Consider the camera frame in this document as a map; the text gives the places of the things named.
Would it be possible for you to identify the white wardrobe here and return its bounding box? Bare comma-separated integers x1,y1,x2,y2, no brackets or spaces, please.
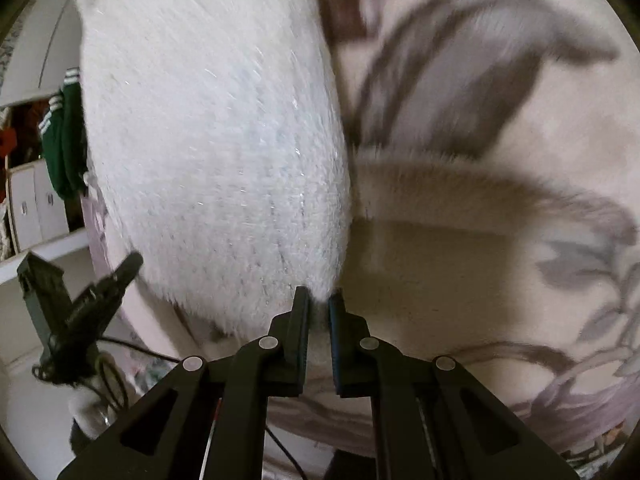
1,0,88,283

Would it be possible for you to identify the green striped garment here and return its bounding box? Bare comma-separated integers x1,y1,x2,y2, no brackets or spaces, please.
39,67,88,200

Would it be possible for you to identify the white fuzzy knit sweater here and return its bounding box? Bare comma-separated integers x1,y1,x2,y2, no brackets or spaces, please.
75,0,350,338

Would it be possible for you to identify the white drawer unit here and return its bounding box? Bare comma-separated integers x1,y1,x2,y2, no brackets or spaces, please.
8,159,70,252

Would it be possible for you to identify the floral pink grey bedspread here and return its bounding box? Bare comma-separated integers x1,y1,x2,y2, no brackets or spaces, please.
81,0,640,461

